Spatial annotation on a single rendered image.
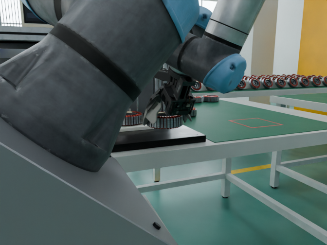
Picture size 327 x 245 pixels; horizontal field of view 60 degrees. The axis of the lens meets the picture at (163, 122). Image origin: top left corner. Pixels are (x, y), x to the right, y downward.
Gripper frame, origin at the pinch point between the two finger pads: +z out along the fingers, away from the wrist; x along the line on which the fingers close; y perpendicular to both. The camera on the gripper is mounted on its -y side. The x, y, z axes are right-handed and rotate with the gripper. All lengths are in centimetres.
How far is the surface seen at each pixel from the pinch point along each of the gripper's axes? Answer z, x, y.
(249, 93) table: 74, 136, -106
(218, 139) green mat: 5.2, 18.7, 5.0
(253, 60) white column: 133, 272, -263
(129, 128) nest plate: 10.0, -7.7, -8.4
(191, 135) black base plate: 3.7, 9.1, 3.6
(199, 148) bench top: 3.6, 9.2, 9.5
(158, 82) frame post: 12.4, 13.0, -38.1
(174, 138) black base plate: 3.4, 2.8, 4.3
